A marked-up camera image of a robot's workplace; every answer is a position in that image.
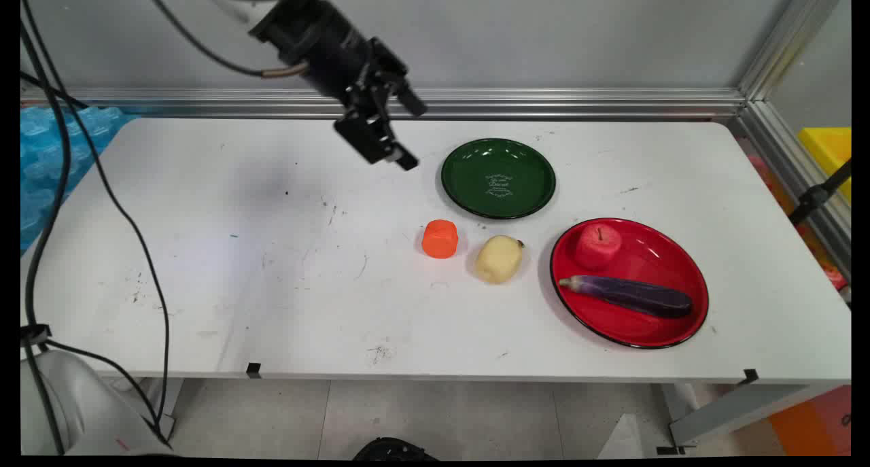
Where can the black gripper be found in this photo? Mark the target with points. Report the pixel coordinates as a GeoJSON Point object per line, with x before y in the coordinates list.
{"type": "Point", "coordinates": [326, 45]}

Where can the purple toy eggplant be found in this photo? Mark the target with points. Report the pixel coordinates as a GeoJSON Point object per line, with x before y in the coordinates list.
{"type": "Point", "coordinates": [632, 295]}

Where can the dark green round plate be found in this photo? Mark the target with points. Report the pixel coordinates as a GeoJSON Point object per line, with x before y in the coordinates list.
{"type": "Point", "coordinates": [498, 178]}

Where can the orange toy carrot piece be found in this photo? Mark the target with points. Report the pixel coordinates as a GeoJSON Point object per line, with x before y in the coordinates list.
{"type": "Point", "coordinates": [440, 239]}

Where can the yellow toy potato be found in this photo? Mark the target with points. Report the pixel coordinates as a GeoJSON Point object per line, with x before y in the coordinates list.
{"type": "Point", "coordinates": [498, 260]}

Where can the red toy apple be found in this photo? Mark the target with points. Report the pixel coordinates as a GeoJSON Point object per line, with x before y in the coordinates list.
{"type": "Point", "coordinates": [598, 246]}

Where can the black tape marker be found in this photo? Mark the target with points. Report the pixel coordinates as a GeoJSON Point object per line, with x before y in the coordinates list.
{"type": "Point", "coordinates": [253, 370]}
{"type": "Point", "coordinates": [750, 376]}

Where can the red round plate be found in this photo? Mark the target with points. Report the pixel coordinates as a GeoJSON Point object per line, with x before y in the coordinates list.
{"type": "Point", "coordinates": [646, 310]}

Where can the black round floor object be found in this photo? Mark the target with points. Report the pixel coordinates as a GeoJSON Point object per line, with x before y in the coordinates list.
{"type": "Point", "coordinates": [394, 450]}

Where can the blue bubble foam sheet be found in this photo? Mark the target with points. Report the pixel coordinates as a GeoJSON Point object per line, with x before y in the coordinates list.
{"type": "Point", "coordinates": [47, 154]}

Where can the black clamp stand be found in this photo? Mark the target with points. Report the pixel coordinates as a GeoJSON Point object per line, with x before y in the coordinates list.
{"type": "Point", "coordinates": [815, 195]}

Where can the yellow plastic bin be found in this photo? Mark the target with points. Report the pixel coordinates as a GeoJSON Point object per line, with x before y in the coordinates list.
{"type": "Point", "coordinates": [829, 151]}

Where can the grey table leg bar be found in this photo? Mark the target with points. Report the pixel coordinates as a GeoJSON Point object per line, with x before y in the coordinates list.
{"type": "Point", "coordinates": [734, 412]}

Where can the orange box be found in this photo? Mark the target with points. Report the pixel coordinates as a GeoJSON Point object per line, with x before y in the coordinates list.
{"type": "Point", "coordinates": [815, 423]}

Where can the aluminium frame rails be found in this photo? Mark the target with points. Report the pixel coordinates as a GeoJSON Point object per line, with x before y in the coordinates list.
{"type": "Point", "coordinates": [544, 103]}

